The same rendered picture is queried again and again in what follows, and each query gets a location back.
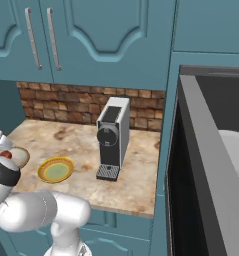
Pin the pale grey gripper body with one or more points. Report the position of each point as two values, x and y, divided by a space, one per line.
1 145

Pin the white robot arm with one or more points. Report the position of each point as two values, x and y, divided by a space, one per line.
27 210

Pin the red apple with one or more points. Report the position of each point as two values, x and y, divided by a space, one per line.
6 154

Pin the tan bowl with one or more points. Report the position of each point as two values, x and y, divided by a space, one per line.
21 156

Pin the yellow plate with green centre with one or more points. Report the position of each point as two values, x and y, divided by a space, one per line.
56 170

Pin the teal base cupboard door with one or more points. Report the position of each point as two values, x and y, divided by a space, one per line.
124 248

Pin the grey microwave door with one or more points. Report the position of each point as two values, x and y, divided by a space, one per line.
207 186

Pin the black microwave oven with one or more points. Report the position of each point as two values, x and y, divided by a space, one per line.
224 100

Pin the teal cupboard above microwave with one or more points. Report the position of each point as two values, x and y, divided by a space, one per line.
211 23

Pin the grey and black coffee machine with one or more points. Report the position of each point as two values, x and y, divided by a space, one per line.
112 140

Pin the teal drawer front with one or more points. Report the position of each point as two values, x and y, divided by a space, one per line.
131 223

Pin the teal narrow wall cupboard door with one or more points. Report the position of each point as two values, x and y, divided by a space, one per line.
11 40

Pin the teal wide wall cupboard door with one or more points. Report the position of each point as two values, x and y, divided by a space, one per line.
114 40

